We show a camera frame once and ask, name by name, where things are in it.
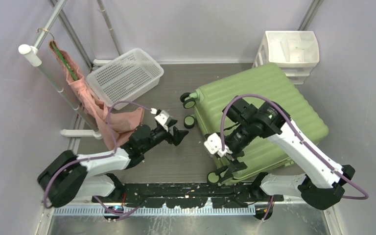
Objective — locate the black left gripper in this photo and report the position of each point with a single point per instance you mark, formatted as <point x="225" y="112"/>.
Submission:
<point x="177" y="134"/>

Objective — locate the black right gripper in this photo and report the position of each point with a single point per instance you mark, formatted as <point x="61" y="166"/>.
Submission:
<point x="235" y="165"/>

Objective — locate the green ribbed hard-shell suitcase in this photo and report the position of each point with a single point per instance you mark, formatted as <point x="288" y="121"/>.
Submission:
<point x="256" y="85"/>

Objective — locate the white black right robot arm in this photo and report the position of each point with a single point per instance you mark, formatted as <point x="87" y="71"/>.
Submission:
<point x="321" y="184"/>

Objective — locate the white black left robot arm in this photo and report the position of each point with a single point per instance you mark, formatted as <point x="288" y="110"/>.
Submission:
<point x="63" y="179"/>

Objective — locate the pink cloth garment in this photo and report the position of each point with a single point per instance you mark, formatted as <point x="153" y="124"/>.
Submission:
<point x="115" y="128"/>

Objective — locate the white perforated plastic basket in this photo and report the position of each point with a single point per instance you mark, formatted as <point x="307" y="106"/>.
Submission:
<point x="125" y="78"/>

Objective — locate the green clothes hanger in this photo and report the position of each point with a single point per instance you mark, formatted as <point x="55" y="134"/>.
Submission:
<point x="60" y="56"/>

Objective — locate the white plastic drawer organizer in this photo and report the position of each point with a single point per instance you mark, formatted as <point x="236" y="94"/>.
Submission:
<point x="295" y="52"/>

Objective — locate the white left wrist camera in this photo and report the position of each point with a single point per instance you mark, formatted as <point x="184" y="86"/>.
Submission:
<point x="163" y="118"/>

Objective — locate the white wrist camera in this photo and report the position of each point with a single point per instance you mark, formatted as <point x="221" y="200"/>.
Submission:
<point x="215" y="147"/>
<point x="163" y="118"/>

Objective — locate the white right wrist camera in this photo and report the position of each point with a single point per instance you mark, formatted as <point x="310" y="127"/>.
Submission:
<point x="215" y="147"/>

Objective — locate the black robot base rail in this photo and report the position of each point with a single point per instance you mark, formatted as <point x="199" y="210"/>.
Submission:
<point x="173" y="199"/>

